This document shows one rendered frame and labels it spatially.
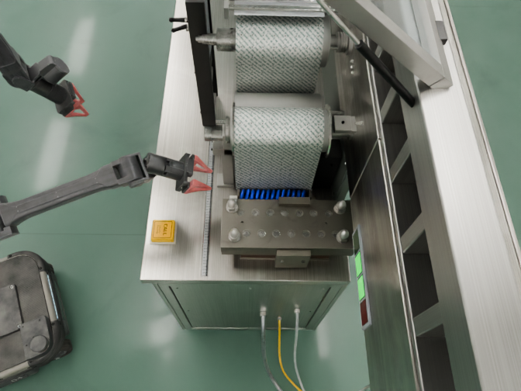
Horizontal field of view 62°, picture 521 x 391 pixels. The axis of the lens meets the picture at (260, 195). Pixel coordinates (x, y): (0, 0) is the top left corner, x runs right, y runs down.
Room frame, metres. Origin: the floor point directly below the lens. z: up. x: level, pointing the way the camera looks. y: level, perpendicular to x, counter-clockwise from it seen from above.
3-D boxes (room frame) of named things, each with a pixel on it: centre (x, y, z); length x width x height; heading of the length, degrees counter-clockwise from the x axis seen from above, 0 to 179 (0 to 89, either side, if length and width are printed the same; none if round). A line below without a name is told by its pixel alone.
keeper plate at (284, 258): (0.45, -0.11, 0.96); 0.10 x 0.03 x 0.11; 93
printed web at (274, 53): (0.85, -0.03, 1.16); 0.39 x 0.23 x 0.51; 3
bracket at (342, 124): (0.73, -0.21, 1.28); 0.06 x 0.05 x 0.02; 93
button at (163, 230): (0.54, 0.31, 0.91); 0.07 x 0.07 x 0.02; 3
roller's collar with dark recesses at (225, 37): (0.96, 0.12, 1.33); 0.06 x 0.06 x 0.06; 3
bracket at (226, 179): (0.75, 0.13, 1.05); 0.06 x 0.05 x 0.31; 93
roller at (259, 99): (0.84, -0.03, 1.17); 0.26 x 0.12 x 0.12; 93
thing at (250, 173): (0.66, -0.04, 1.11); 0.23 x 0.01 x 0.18; 93
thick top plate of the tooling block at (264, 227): (0.54, -0.09, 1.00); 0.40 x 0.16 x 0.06; 93
